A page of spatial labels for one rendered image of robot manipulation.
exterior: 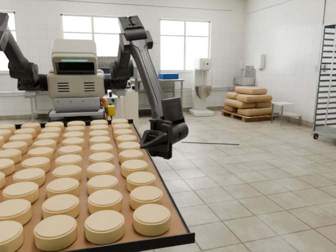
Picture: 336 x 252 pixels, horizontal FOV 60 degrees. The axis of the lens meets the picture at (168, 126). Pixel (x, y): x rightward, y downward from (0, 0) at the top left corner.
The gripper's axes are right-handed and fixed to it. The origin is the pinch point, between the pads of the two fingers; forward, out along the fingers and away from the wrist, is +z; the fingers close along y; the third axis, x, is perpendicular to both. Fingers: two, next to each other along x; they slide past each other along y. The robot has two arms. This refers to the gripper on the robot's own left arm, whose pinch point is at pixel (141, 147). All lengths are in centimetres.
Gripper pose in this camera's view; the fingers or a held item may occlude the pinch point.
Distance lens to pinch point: 70.6
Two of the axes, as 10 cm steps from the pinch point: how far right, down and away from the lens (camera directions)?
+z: -5.1, 2.1, -8.4
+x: -8.6, -1.2, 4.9
